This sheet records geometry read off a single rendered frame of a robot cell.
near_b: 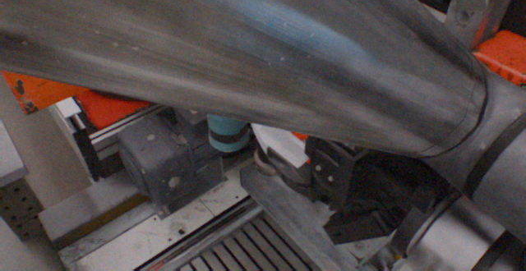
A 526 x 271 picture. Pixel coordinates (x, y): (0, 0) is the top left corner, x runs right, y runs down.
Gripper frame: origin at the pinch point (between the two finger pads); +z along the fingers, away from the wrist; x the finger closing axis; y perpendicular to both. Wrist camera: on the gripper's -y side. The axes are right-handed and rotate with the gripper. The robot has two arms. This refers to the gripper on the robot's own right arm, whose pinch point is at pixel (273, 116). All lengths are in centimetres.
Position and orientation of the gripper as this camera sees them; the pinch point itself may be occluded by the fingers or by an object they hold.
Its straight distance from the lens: 46.1
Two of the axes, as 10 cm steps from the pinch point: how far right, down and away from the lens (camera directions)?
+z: -6.4, -5.4, 5.5
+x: -7.7, 4.4, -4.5
